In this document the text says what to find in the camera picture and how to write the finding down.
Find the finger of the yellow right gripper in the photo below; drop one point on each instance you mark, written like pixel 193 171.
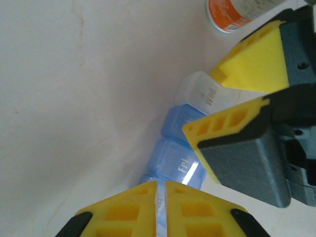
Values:
pixel 251 61
pixel 234 168

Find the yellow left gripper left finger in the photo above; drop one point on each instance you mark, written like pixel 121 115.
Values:
pixel 118 222

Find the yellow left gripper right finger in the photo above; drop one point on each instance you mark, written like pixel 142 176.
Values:
pixel 209 222

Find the white pill bottle orange label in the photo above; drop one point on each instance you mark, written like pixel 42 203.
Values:
pixel 227 14

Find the blue transparent packet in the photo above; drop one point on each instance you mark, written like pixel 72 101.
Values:
pixel 172 158

